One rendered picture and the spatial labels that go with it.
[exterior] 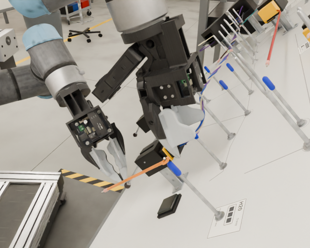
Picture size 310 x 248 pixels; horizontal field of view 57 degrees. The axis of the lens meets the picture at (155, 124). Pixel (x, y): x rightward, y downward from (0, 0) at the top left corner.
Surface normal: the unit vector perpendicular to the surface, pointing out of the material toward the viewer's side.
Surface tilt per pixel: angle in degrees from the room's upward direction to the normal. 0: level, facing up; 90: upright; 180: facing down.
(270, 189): 46
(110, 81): 90
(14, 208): 0
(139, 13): 80
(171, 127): 86
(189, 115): 93
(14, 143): 0
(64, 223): 0
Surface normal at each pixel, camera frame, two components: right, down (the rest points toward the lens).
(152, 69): -0.36, 0.52
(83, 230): 0.00, -0.83
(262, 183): -0.68, -0.72
